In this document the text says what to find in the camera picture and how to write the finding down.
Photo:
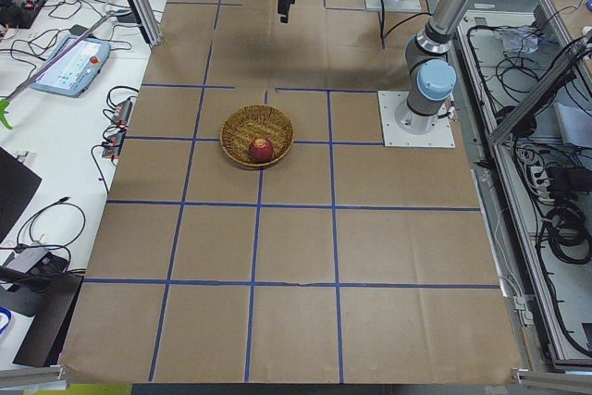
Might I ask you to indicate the wicker basket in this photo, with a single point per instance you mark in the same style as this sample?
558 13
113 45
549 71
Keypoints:
252 121

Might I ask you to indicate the teach pendant tablet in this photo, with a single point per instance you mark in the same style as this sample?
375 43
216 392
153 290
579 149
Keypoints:
73 73

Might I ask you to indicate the red apple in basket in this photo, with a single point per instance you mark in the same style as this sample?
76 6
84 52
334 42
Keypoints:
261 150

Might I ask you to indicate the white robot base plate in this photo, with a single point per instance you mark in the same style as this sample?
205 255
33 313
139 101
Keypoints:
401 128

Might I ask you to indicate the reacher stick green tip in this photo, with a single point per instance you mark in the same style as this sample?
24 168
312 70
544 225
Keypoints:
52 60

